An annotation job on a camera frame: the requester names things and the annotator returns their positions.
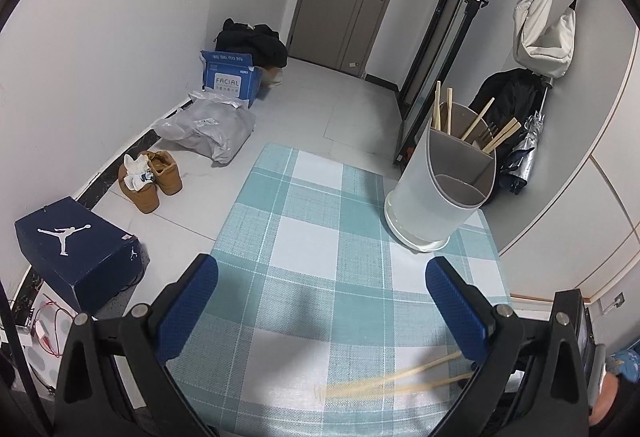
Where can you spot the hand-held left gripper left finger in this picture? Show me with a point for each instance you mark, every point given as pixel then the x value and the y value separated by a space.
pixel 187 307

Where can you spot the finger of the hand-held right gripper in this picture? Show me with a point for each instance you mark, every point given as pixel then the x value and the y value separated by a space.
pixel 470 385

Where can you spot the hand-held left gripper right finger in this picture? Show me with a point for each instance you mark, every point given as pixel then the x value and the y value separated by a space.
pixel 457 309

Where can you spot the single wooden chopstick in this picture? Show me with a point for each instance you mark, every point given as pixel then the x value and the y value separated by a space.
pixel 440 381

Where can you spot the wooden chopsticks pair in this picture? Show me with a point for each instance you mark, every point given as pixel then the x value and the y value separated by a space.
pixel 430 364

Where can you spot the white utensil holder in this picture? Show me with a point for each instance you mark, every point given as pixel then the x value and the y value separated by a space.
pixel 425 202

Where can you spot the bunch of wooden chopsticks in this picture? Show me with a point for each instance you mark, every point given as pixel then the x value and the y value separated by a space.
pixel 438 107

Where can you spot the person's right hand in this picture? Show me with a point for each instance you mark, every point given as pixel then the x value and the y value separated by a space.
pixel 607 397

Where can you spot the blue patterned cloth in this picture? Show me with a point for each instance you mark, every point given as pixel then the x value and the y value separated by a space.
pixel 625 363

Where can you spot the brown boot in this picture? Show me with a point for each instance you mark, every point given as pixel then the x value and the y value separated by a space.
pixel 145 199
pixel 167 172

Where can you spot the navy shoe box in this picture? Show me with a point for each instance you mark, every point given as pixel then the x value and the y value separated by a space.
pixel 65 257

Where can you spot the teal checked tablecloth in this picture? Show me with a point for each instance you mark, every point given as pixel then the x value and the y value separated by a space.
pixel 310 237

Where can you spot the white sock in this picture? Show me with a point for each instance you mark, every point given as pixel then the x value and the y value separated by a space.
pixel 137 172

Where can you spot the white dotted sheet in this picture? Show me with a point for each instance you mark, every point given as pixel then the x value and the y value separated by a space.
pixel 47 357

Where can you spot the small orange object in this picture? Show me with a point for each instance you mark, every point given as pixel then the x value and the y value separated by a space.
pixel 405 156

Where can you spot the silver folded umbrella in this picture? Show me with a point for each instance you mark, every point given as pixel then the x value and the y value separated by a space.
pixel 527 152

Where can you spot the grey plastic bag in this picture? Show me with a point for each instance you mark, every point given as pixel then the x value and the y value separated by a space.
pixel 210 127

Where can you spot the black jacket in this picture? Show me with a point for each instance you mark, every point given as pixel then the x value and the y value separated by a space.
pixel 510 92

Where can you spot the blue cardboard box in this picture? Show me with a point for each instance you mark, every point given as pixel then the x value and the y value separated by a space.
pixel 230 82

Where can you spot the black framed glass door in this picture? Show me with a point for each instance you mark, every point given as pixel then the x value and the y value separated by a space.
pixel 435 57

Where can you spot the black clothes pile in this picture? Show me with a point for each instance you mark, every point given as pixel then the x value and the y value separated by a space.
pixel 260 44

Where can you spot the white hanging bag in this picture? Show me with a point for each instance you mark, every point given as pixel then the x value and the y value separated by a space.
pixel 545 32

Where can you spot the wall socket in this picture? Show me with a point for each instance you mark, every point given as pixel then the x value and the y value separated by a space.
pixel 619 301

